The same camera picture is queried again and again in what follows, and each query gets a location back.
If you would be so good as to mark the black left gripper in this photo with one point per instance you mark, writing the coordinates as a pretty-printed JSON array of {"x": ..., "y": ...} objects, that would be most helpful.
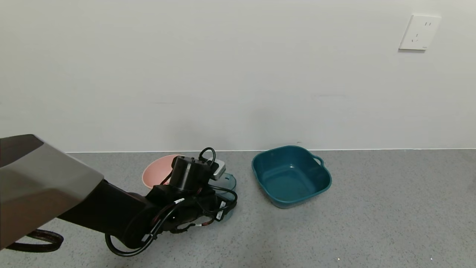
[{"x": 221, "y": 213}]

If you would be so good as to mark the transparent ribbed blue-tinted cup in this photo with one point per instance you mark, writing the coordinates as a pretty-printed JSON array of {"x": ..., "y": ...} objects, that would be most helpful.
[{"x": 230, "y": 181}]

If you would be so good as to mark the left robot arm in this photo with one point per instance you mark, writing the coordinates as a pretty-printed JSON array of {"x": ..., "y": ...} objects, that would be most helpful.
[{"x": 37, "y": 186}]

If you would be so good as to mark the pink plastic bowl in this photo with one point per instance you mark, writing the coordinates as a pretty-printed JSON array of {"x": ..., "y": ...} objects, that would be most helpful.
[{"x": 158, "y": 171}]

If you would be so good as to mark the teal square plastic basin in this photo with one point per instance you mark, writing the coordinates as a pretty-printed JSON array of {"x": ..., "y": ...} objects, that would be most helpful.
[{"x": 290, "y": 178}]

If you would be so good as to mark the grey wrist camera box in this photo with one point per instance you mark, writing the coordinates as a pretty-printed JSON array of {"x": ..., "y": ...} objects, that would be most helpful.
[{"x": 218, "y": 169}]

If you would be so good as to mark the white wall socket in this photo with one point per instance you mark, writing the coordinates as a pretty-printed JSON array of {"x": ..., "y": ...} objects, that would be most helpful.
[{"x": 419, "y": 32}]

